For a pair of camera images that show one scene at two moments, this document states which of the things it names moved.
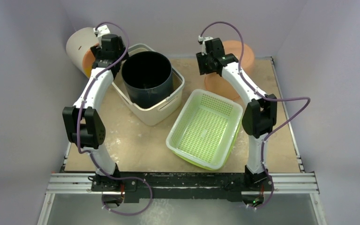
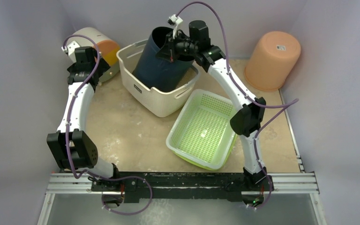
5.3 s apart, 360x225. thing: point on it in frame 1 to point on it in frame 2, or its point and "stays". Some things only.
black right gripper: [203, 63] to [170, 49]
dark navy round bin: [148, 76] to [153, 71]
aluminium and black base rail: [234, 185] stays
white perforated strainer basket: [206, 128] stays
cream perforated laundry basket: [119, 84] to [161, 103]
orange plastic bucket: [244, 56] to [274, 56]
